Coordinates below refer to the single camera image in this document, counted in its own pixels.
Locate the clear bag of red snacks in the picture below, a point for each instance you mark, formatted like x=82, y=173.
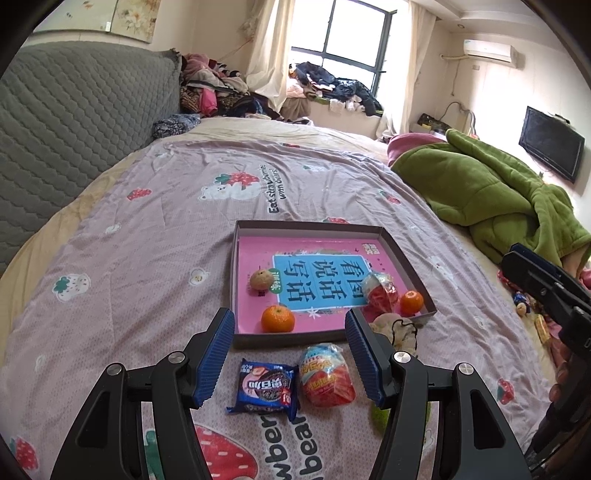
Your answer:
x=328, y=378
x=379, y=295

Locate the mandarin orange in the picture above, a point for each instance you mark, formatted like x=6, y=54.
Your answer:
x=411, y=303
x=278, y=319

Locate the green fleece blanket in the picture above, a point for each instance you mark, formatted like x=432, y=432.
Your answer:
x=485, y=189

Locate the beige sheer scrunchie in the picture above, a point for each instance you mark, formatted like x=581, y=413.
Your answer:
x=401, y=334

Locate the red foil toy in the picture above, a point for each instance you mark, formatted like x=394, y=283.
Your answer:
x=508, y=282

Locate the white air conditioner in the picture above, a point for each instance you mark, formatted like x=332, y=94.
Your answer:
x=489, y=51

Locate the dark clothes on windowsill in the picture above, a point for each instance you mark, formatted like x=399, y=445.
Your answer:
x=337, y=87

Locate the pink strawberry print bedsheet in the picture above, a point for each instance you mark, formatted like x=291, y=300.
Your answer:
x=138, y=258

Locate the grey quilted headboard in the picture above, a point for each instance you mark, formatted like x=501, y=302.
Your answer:
x=69, y=124

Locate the green fuzzy scrunchie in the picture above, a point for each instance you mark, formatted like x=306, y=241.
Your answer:
x=381, y=417

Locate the pile of clothes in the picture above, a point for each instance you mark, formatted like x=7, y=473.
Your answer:
x=217, y=87

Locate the pink pillow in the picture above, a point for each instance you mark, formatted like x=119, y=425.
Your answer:
x=411, y=145

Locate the yellow small packet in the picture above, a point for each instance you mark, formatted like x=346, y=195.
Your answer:
x=542, y=328

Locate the window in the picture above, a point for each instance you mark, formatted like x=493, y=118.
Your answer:
x=351, y=37

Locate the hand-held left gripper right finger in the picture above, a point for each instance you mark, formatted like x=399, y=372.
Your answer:
x=364, y=360

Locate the dark patterned cloth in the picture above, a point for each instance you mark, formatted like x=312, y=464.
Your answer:
x=175, y=125

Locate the cream curtain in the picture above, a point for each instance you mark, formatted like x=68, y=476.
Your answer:
x=270, y=50
x=415, y=69

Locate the floral wall panel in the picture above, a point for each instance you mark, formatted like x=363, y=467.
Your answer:
x=115, y=18

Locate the black wall television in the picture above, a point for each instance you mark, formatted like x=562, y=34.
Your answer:
x=551, y=143

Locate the walnut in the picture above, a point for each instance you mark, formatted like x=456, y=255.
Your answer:
x=261, y=280

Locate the blue cookie packet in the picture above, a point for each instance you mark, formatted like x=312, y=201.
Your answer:
x=265, y=390

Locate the person's right hand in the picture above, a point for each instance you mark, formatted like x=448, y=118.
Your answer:
x=562, y=374

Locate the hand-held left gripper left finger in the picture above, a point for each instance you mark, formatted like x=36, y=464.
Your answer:
x=214, y=360

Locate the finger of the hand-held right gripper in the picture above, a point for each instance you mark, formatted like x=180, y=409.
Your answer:
x=540, y=290
x=524, y=250

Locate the small doll toy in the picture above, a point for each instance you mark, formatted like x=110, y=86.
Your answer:
x=521, y=304

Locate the shallow grey cardboard box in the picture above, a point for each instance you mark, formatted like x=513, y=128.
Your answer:
x=258, y=341

